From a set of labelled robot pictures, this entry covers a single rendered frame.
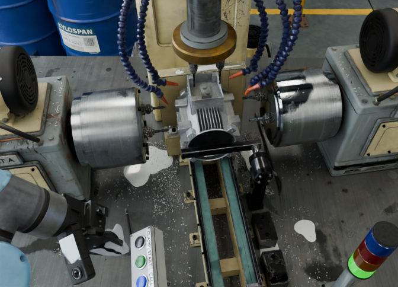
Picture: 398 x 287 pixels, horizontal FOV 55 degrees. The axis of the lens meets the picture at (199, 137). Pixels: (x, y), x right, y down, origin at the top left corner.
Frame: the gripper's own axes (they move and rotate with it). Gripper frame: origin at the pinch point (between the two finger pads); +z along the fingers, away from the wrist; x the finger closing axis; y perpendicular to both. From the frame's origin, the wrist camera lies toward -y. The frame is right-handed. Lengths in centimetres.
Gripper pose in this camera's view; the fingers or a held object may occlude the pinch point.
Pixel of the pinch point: (124, 252)
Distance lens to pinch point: 94.3
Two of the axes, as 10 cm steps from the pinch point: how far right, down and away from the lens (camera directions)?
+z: 5.6, 4.6, 6.9
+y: -1.4, -7.7, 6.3
